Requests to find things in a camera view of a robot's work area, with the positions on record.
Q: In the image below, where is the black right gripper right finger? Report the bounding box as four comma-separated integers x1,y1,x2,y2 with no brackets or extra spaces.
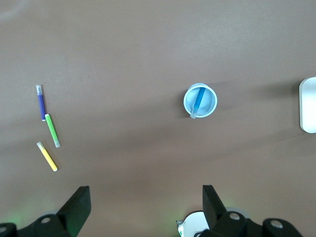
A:
198,184,263,237

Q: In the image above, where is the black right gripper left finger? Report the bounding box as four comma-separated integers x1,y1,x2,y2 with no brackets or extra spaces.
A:
17,185,92,237

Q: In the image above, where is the blue marker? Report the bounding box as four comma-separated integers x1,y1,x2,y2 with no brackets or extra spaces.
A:
190,86,208,120

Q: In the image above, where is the yellow marker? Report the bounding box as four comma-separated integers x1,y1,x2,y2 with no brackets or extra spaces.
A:
36,141,59,172

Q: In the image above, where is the green marker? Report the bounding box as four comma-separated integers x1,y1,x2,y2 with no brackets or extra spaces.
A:
44,113,61,149

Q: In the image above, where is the purple marker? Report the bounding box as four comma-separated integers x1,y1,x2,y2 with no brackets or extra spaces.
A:
36,85,48,122

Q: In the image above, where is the light blue plastic cup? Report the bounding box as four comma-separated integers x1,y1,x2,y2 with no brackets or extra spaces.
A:
183,83,218,119

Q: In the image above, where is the white desk lamp stand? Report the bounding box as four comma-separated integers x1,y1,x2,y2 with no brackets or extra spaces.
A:
298,77,316,134

